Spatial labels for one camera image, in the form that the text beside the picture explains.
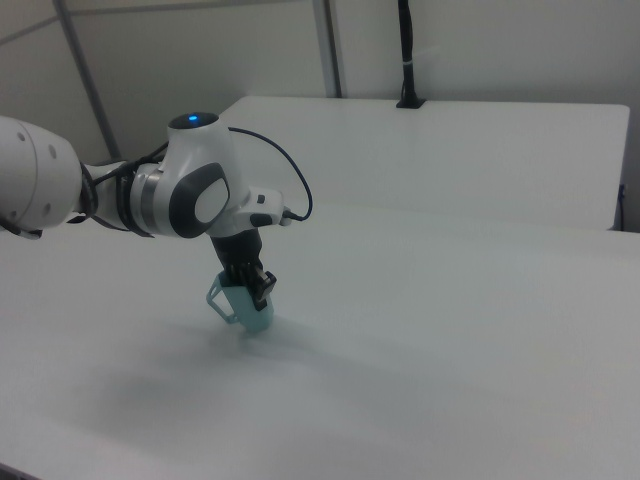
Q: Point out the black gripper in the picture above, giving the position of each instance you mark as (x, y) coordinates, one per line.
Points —
(237, 250)

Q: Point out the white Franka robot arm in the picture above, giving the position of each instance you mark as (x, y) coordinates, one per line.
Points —
(200, 150)

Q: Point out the grey metal frame post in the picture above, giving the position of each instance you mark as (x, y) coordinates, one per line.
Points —
(330, 50)
(87, 75)

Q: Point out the black camera pole with clamp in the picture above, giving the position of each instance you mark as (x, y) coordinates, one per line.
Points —
(408, 50)

